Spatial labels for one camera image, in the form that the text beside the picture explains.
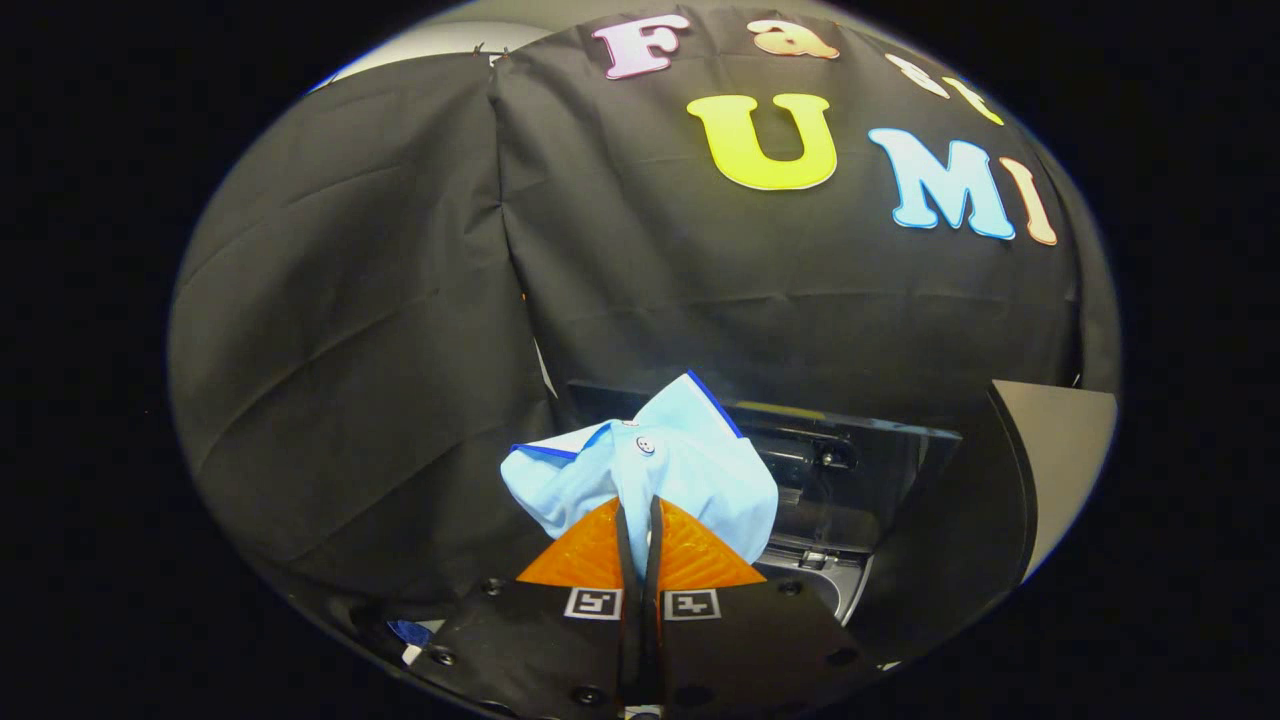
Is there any grey cabinet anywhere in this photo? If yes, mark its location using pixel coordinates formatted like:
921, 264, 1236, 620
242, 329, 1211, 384
850, 380, 1118, 666

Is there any light blue polo shirt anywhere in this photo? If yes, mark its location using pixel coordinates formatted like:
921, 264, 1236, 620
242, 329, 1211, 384
388, 372, 779, 666

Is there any black backdrop cloth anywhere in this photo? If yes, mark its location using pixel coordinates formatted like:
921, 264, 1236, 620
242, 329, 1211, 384
168, 5, 1121, 641

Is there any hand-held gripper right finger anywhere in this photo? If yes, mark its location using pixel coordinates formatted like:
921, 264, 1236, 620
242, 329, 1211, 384
645, 495, 881, 719

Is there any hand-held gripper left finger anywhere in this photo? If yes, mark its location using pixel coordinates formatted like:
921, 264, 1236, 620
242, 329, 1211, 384
415, 497, 641, 719

